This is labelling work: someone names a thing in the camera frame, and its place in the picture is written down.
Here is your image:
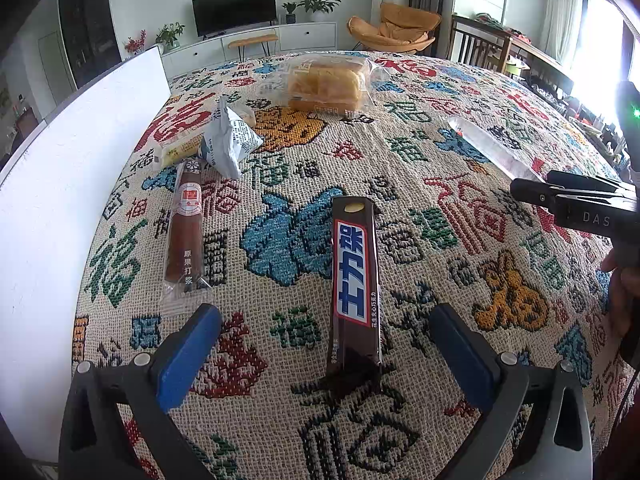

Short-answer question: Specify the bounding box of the white cardboard box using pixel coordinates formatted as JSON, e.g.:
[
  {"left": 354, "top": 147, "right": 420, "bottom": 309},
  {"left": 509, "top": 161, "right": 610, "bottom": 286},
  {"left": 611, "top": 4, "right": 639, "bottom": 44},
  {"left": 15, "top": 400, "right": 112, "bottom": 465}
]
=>
[{"left": 0, "top": 45, "right": 172, "bottom": 466}]

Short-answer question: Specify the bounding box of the white triangular pouch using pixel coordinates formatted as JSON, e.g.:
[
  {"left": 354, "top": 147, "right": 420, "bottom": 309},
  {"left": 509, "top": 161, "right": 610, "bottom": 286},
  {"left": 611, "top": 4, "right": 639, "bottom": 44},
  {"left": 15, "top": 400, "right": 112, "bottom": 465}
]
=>
[{"left": 201, "top": 95, "right": 264, "bottom": 181}]

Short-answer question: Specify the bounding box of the clear bread packet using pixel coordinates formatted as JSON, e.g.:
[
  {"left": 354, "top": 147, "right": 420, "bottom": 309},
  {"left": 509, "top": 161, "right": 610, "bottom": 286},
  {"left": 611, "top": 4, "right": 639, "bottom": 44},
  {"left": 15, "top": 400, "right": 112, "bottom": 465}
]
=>
[{"left": 272, "top": 52, "right": 391, "bottom": 115}]

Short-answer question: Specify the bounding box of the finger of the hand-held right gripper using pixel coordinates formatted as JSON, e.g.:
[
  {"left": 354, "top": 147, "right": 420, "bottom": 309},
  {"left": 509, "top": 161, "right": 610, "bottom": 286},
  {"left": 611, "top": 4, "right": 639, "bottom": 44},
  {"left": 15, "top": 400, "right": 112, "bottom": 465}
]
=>
[
  {"left": 510, "top": 178, "right": 562, "bottom": 209},
  {"left": 546, "top": 170, "right": 622, "bottom": 195}
]

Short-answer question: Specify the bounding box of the white television cabinet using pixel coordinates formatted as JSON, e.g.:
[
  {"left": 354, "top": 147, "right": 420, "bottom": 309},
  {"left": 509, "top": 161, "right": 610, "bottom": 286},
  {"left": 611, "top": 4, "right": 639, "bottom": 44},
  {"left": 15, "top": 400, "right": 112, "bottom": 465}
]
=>
[{"left": 160, "top": 21, "right": 337, "bottom": 78}]

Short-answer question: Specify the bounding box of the black display cabinet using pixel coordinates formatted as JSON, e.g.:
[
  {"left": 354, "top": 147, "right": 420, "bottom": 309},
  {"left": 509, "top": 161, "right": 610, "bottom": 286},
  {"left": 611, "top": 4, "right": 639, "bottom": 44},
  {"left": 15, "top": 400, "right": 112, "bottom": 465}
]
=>
[{"left": 57, "top": 0, "right": 123, "bottom": 90}]

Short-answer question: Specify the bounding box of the dark wooden chair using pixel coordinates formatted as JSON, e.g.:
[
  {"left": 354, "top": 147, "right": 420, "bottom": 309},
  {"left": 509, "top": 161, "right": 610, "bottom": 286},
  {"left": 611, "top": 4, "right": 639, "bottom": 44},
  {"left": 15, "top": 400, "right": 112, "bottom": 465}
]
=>
[{"left": 446, "top": 14, "right": 513, "bottom": 73}]

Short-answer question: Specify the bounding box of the printed blanket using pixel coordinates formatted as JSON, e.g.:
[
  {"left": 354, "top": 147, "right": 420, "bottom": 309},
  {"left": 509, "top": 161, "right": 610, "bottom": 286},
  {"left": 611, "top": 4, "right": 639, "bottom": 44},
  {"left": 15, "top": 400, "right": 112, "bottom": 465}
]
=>
[{"left": 70, "top": 50, "right": 640, "bottom": 480}]

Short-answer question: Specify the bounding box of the person's right hand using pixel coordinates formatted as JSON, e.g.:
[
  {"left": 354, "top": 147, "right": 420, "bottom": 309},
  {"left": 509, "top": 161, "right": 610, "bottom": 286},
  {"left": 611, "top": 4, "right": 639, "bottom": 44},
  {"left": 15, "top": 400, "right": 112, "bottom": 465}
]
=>
[{"left": 600, "top": 250, "right": 640, "bottom": 361}]

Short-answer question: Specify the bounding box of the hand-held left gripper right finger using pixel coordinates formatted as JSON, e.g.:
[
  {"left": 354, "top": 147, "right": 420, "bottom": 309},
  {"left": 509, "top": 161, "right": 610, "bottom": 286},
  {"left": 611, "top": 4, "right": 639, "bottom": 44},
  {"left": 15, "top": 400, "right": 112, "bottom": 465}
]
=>
[{"left": 428, "top": 304, "right": 593, "bottom": 480}]

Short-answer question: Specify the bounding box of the black television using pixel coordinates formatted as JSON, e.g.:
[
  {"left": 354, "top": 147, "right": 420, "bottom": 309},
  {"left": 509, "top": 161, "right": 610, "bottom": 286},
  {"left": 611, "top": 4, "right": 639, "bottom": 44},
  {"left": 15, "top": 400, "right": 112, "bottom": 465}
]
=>
[{"left": 192, "top": 0, "right": 277, "bottom": 38}]

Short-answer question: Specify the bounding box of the white door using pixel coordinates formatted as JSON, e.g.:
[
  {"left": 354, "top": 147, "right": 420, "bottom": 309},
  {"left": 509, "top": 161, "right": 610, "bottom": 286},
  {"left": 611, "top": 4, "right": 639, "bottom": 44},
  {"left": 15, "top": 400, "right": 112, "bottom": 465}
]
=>
[{"left": 37, "top": 30, "right": 66, "bottom": 106}]

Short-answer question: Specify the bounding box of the dark brown chocolate bar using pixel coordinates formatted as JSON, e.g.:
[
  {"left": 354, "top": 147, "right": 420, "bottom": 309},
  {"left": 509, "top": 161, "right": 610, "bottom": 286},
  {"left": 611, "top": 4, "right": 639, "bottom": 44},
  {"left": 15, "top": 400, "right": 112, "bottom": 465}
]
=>
[{"left": 325, "top": 196, "right": 385, "bottom": 381}]

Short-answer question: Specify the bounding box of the white sheer curtain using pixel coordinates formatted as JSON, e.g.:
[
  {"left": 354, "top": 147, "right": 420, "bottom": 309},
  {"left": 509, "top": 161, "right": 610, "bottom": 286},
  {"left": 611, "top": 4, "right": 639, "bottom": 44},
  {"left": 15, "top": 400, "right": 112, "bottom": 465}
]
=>
[{"left": 542, "top": 0, "right": 583, "bottom": 68}]

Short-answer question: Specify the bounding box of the bushy potted plant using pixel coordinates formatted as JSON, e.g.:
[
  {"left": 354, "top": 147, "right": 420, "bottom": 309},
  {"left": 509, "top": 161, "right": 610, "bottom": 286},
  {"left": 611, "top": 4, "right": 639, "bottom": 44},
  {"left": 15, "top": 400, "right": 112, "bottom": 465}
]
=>
[{"left": 155, "top": 22, "right": 186, "bottom": 51}]

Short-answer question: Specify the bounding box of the cluttered wooden table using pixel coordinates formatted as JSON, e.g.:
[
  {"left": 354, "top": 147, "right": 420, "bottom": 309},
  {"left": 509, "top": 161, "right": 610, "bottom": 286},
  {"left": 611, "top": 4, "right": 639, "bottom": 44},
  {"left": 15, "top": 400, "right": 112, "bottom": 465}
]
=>
[{"left": 510, "top": 35, "right": 626, "bottom": 161}]

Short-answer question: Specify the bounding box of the wooden stool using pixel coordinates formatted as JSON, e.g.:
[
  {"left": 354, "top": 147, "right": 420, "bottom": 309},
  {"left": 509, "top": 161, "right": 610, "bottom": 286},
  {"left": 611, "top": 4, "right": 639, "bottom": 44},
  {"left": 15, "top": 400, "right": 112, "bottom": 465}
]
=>
[{"left": 227, "top": 34, "right": 279, "bottom": 61}]

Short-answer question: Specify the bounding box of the beige snack bar packet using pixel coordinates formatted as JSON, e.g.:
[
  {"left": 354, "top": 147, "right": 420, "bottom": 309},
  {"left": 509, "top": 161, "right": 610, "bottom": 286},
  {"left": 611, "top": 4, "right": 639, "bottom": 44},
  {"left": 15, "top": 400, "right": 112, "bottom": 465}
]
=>
[{"left": 156, "top": 105, "right": 257, "bottom": 167}]

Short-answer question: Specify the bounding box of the brown fruit stick packet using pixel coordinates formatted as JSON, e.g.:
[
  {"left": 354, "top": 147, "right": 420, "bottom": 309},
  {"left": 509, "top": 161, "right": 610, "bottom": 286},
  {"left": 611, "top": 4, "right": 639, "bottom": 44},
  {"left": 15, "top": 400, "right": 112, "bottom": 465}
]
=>
[{"left": 159, "top": 157, "right": 214, "bottom": 308}]

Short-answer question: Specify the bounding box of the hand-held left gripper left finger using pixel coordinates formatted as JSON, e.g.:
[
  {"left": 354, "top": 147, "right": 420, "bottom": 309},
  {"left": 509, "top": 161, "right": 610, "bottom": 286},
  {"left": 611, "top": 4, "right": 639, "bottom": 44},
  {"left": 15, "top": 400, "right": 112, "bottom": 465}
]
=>
[{"left": 59, "top": 302, "right": 223, "bottom": 480}]

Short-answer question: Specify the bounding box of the clear long packet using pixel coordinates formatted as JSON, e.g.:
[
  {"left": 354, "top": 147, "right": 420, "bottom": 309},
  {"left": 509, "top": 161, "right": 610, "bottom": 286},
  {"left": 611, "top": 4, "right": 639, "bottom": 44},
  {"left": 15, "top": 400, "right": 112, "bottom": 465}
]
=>
[{"left": 446, "top": 116, "right": 547, "bottom": 183}]

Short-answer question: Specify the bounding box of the orange lounge chair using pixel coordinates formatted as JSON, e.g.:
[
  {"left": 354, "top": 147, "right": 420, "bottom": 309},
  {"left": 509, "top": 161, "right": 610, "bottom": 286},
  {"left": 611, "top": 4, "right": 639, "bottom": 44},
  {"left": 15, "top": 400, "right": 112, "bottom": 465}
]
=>
[{"left": 347, "top": 2, "right": 442, "bottom": 54}]

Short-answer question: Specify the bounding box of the large potted plant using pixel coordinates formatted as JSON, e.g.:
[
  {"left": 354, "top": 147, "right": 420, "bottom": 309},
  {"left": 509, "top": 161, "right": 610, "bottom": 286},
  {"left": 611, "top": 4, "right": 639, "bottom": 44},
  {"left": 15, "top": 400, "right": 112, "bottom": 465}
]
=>
[{"left": 296, "top": 0, "right": 342, "bottom": 23}]

